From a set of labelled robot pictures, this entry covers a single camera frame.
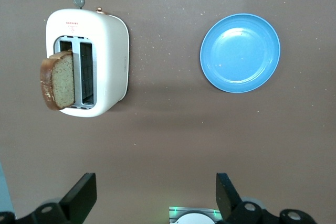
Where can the brown bread slice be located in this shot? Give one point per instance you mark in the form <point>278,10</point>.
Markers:
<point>63,82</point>

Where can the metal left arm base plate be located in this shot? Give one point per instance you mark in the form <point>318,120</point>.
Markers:
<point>174,213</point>

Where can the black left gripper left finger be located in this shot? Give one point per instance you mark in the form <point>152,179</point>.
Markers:
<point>81,195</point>

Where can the white two-slot toaster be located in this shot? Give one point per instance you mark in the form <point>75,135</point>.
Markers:
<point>110,51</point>

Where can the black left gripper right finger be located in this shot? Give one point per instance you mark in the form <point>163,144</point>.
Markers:
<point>225,197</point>

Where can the blue plate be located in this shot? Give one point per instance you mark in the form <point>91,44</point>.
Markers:
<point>240,53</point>

